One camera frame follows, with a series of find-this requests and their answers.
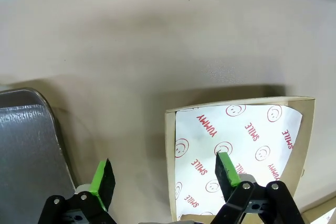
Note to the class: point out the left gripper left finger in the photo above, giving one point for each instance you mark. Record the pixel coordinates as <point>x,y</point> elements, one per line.
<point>105,182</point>

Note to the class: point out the white printed paper liner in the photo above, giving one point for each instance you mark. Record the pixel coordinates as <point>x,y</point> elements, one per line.
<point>236,134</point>

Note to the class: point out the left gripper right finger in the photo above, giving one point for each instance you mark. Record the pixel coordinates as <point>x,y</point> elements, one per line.
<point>225,174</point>

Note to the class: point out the dark rectangular tray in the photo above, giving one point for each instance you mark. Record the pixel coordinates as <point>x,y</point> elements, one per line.
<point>26,142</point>

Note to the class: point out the brown paper food box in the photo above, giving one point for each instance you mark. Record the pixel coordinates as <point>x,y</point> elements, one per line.
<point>328,217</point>
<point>304,142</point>

